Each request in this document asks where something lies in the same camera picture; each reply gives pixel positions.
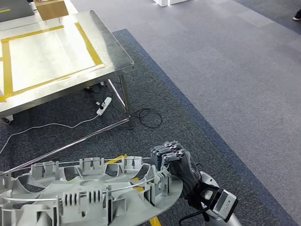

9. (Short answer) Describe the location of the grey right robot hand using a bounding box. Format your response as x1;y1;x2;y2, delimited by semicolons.
150;140;203;208

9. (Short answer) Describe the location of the grey plastic wheel hubcap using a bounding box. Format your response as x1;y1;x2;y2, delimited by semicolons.
0;155;183;226

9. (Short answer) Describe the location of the steel workbench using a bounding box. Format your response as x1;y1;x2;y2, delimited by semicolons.
0;9;135;177

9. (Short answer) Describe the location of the white power strip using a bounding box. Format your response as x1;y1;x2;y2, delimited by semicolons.
96;97;112;117

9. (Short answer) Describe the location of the white stepped platform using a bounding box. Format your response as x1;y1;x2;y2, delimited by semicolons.
152;0;189;8

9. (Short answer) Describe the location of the black coiled cable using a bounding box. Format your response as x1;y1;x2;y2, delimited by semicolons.
84;81;163;129

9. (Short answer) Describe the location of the white power cable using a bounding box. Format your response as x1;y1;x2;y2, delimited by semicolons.
0;113;100;155

